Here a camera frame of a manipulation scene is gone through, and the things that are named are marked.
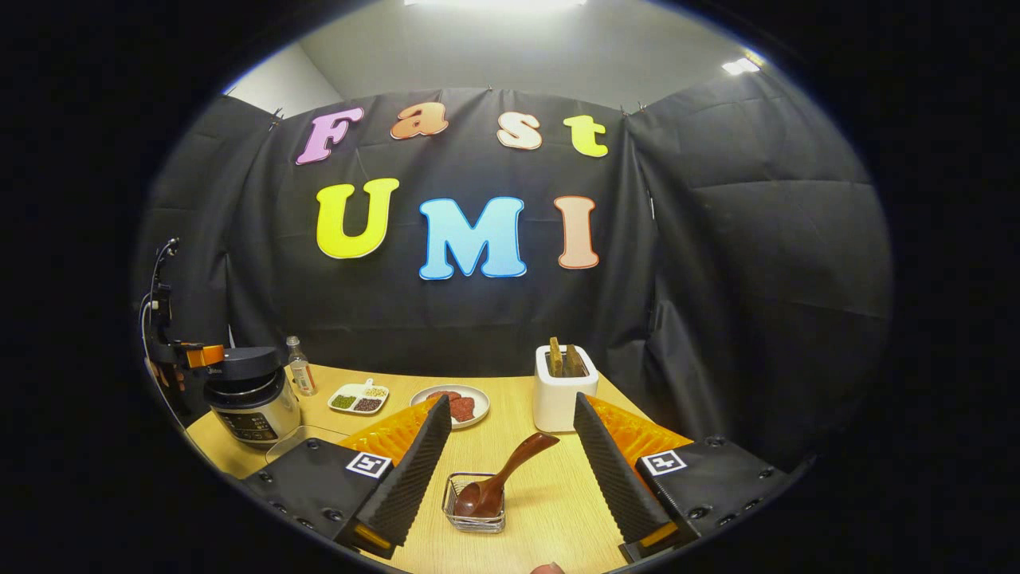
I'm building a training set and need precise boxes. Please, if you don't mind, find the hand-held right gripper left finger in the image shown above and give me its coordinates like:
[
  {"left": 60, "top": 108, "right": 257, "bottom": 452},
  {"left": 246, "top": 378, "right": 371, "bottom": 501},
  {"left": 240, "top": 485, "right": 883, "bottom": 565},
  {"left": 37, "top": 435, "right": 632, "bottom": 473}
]
[{"left": 243, "top": 395, "right": 453, "bottom": 560}]

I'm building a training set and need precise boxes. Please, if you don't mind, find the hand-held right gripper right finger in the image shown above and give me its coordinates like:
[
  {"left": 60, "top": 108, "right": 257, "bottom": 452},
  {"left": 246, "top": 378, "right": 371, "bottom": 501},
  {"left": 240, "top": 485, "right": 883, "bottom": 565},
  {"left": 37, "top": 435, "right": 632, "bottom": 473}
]
[{"left": 572, "top": 391, "right": 790, "bottom": 563}]

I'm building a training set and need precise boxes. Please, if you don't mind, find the dark lidded rice cooker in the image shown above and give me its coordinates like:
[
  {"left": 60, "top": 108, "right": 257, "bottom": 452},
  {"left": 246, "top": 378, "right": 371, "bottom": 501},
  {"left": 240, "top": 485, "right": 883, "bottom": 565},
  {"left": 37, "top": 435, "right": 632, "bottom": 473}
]
[{"left": 203, "top": 345, "right": 302, "bottom": 450}]

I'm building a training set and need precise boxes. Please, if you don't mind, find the wire basket chopstick holder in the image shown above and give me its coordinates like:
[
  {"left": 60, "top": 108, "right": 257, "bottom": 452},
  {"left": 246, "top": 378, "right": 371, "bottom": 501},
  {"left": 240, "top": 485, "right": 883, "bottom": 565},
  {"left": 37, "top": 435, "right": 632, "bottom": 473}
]
[{"left": 442, "top": 472, "right": 507, "bottom": 534}]

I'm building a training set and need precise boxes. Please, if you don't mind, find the brown wooden spoon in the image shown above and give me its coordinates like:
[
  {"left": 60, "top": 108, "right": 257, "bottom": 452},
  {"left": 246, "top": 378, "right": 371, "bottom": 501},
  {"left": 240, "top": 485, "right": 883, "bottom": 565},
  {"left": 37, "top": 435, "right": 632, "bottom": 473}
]
[{"left": 453, "top": 432, "right": 560, "bottom": 519}]

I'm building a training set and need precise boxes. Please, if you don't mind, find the white square utensil holder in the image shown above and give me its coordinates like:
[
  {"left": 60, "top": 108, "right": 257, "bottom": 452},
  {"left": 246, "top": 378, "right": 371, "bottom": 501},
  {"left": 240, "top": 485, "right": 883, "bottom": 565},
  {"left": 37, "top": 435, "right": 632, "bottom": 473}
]
[{"left": 532, "top": 345, "right": 600, "bottom": 434}]

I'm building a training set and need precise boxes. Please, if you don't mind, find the small clear glass bottle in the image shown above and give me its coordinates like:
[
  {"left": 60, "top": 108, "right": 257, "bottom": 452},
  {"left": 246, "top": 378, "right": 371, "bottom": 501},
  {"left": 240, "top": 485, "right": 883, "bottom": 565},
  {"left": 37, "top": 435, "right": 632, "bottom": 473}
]
[{"left": 285, "top": 336, "right": 318, "bottom": 397}]

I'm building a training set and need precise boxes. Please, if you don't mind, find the round white plate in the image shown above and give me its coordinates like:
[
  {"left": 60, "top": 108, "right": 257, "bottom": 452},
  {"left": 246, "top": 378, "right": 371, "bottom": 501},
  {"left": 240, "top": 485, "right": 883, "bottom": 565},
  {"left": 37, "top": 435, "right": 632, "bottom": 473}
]
[{"left": 410, "top": 384, "right": 491, "bottom": 431}]

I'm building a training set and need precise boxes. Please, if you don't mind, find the white divided dish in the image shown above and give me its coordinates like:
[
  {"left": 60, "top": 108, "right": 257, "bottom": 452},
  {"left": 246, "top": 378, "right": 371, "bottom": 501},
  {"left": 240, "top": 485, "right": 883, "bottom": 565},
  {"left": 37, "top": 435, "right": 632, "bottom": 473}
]
[{"left": 328, "top": 379, "right": 390, "bottom": 415}]

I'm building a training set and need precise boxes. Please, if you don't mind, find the large ceiling light panel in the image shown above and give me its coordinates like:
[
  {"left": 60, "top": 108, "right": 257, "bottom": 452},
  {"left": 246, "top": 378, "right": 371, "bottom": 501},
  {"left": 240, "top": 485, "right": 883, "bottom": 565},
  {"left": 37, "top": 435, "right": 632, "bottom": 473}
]
[{"left": 402, "top": 0, "right": 590, "bottom": 10}]

